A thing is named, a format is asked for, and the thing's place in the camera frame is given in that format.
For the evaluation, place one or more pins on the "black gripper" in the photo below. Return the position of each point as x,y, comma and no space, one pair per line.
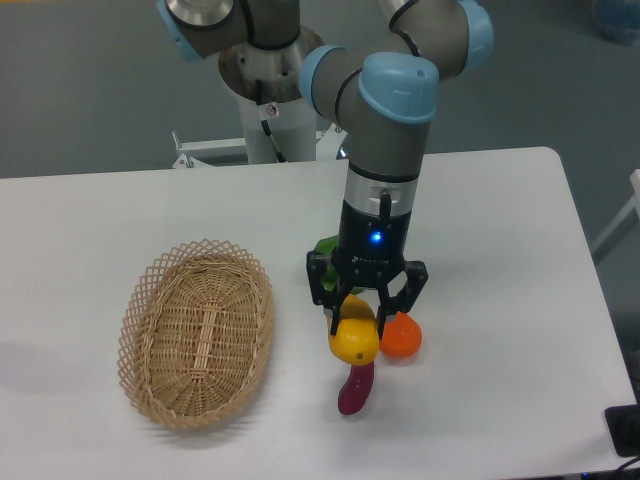
372,240

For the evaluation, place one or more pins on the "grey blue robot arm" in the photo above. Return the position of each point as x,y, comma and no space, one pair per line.
384,97

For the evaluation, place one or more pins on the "woven wicker basket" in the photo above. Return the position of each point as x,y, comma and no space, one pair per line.
196,335

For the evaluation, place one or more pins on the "orange tangerine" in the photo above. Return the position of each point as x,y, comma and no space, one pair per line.
402,337

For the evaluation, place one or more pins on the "purple sweet potato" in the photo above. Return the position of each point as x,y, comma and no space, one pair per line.
355,392

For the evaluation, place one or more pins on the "black device at table edge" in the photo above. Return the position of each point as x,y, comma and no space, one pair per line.
623,426

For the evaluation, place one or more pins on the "blue object top right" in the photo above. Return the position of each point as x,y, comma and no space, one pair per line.
618,20

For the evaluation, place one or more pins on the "white frame at right edge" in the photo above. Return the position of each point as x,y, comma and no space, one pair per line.
620,225

